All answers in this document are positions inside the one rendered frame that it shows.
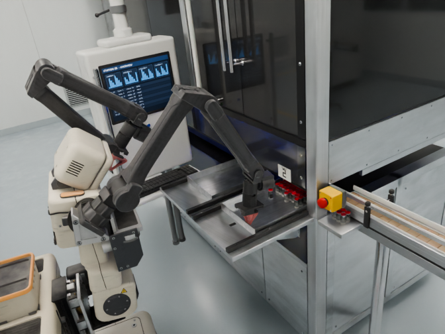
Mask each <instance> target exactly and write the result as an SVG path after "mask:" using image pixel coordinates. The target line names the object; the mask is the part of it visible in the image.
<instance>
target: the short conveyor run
mask: <svg viewBox="0 0 445 334"><path fill-rule="evenodd" d="M353 190H355V191H353V192H352V193H350V192H347V194H346V206H345V207H343V208H344V209H346V211H350V218H351V219H353V220H354V221H356V222H358V223H359V224H361V229H359V231H360V232H362V233H363V234H365V235H367V236H369V237H371V238H372V239H374V240H376V241H377V242H379V243H381V244H383V245H384V246H386V247H388V248H389V249H391V250H393V251H395V252H396V253H398V254H400V255H401V256H404V257H405V258H407V259H409V260H410V261H412V262H414V263H415V264H417V265H419V266H421V267H423V268H424V269H426V270H427V271H429V272H431V273H433V274H435V275H436V276H438V277H439V278H441V279H443V280H445V227H444V226H442V225H439V224H437V223H435V222H433V221H431V220H429V219H427V218H425V217H422V216H420V215H418V214H416V213H414V212H412V211H409V210H408V209H405V208H404V207H401V206H399V205H397V204H395V203H394V198H395V196H394V195H393V194H394V193H395V190H394V189H390V190H389V194H388V198H387V199H383V198H382V197H379V196H378V195H375V194H373V193H371V192H369V191H367V190H364V189H362V188H360V187H358V186H355V185H354V186H353Z"/></svg>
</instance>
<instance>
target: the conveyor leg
mask: <svg viewBox="0 0 445 334"><path fill-rule="evenodd" d="M388 258H389V248H388V247H386V246H384V245H383V244H381V243H379V242H377V241H376V248H375V263H374V271H373V286H372V294H371V309H370V324H369V331H368V334H380V333H381V320H382V314H383V302H384V295H385V283H386V276H387V265H388Z"/></svg>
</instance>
